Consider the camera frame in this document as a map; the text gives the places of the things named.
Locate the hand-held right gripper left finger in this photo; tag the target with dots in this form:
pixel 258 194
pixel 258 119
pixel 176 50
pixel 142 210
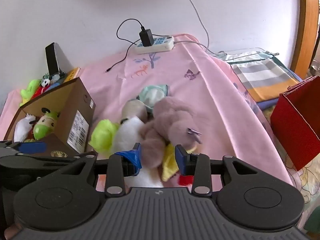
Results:
pixel 132 158

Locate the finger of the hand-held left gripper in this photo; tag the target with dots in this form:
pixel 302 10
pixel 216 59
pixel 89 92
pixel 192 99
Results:
pixel 32 147

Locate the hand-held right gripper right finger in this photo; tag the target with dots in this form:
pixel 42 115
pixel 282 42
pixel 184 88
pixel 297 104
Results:
pixel 180 160

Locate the red and yellow plush toy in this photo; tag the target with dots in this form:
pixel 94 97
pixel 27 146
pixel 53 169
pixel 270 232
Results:
pixel 168 165

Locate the large white plush toy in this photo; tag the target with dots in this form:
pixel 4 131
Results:
pixel 128 135

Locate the lime green plush toy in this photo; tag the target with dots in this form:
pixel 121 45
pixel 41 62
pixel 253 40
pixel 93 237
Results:
pixel 103 136

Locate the purple plush toy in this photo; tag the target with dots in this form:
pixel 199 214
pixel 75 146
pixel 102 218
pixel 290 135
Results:
pixel 170 120

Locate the brown cardboard box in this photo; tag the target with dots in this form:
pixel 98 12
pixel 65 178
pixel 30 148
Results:
pixel 72 100

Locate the small white plush toy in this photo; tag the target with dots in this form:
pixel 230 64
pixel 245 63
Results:
pixel 21 130

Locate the green head doll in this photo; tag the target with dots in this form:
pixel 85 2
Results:
pixel 42 128

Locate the beige plush toy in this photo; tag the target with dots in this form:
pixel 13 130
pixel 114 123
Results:
pixel 132 110

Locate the red fabric toy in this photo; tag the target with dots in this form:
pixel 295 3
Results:
pixel 40 91

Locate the neon green plush toy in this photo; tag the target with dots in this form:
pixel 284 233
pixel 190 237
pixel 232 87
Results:
pixel 30 90

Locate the small panda toy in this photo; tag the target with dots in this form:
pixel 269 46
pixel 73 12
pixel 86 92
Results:
pixel 46 82

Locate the pink printed bed sheet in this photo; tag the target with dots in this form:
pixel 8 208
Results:
pixel 212 92

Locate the yellow book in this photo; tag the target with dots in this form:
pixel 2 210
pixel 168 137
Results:
pixel 72 73

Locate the black upright box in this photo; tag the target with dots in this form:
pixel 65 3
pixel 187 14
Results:
pixel 52 57

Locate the blue folded cloth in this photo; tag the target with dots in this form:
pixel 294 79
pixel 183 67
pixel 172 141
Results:
pixel 268 104

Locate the white power strip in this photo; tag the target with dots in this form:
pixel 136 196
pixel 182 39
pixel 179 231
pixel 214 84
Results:
pixel 156 45

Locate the striped bedding in clear bag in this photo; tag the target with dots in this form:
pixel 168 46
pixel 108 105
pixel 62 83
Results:
pixel 262 75

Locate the red box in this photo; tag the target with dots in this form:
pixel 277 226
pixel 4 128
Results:
pixel 295 130

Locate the black charger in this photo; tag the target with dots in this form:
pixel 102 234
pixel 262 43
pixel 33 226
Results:
pixel 146 37

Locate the wooden frame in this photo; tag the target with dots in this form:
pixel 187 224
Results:
pixel 306 25

